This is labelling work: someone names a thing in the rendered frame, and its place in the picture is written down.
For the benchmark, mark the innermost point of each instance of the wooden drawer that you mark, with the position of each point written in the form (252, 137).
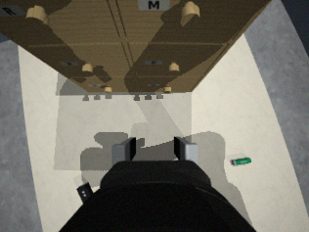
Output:
(62, 20)
(200, 19)
(105, 58)
(107, 84)
(163, 83)
(174, 58)

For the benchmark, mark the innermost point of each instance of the small wooden chest of drawers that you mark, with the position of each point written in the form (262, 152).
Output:
(123, 38)

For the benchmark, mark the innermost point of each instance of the black nine-volt battery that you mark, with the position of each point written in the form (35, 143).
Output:
(84, 192)

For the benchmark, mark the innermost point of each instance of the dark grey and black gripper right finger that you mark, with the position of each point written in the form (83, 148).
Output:
(185, 150)

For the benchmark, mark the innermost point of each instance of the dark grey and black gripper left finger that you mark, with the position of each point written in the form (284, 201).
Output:
(124, 151)

